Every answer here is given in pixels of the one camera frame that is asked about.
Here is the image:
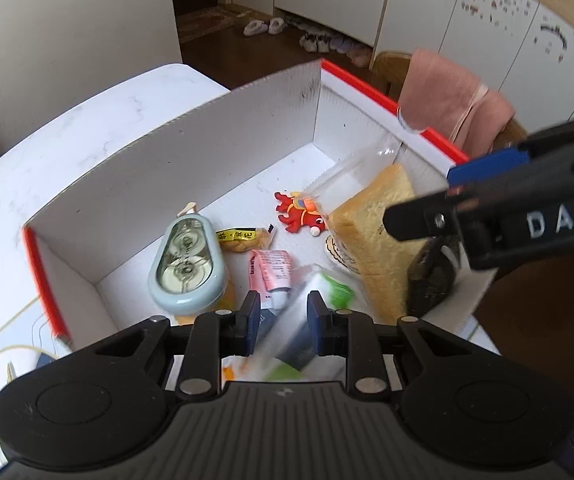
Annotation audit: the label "patterned rug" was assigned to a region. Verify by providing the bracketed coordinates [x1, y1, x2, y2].
[177, 4, 242, 45]

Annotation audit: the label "bagged sliced bread loaf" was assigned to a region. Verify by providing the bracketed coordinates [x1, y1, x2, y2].
[302, 140, 465, 323]

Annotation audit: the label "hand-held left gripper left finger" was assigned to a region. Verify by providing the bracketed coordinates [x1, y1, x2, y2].
[74, 290, 262, 401]

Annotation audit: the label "red dragon toy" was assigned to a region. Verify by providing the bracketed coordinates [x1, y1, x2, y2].
[274, 191, 328, 236]

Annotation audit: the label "white placemat gold lines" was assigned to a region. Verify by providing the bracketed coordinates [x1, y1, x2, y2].
[0, 295, 75, 461]

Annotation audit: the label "pale blue oval case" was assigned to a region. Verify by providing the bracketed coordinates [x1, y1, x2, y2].
[148, 212, 228, 308]

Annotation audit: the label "pink towel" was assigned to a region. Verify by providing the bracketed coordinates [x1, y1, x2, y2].
[398, 49, 516, 156]

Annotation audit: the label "pink tube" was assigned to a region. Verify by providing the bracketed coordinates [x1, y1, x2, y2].
[248, 248, 295, 311]

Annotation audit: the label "white cabinet with stickers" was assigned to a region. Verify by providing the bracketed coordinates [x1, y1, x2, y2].
[374, 0, 574, 128]

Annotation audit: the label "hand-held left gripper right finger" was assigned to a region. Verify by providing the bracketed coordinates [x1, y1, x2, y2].
[307, 290, 495, 398]

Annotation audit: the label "white green tissue pack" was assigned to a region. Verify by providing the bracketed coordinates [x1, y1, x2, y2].
[227, 264, 356, 386]

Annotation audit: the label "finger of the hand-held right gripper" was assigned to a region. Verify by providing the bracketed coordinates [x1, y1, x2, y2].
[446, 112, 574, 188]
[384, 189, 468, 241]

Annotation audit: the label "lilac shoe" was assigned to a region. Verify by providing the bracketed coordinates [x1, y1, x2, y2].
[329, 35, 356, 58]

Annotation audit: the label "yellow snack packet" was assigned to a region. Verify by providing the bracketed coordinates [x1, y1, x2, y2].
[215, 225, 275, 253]

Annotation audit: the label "white cardboard box red rim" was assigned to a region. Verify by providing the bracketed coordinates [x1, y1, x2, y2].
[21, 58, 502, 356]

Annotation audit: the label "wooden chair with towel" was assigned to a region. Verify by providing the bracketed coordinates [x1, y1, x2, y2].
[371, 51, 528, 157]

